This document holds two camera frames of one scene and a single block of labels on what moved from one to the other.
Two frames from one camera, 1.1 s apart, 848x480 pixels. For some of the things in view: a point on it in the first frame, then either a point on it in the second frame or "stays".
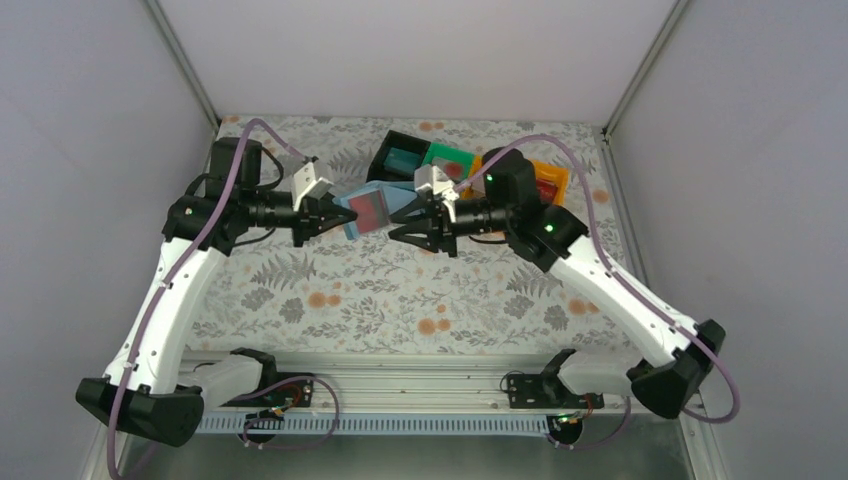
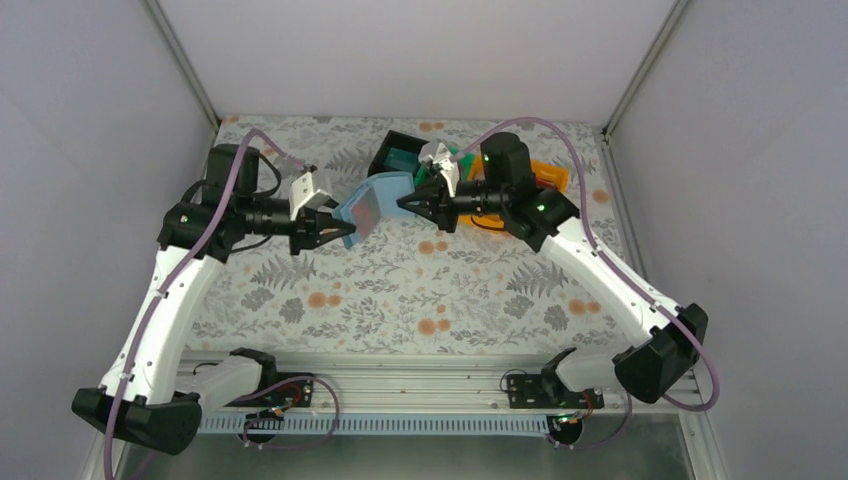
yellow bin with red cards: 552,182 stays
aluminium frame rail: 396,381 stays
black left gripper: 311,210 to 309,222
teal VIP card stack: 401,161 stays
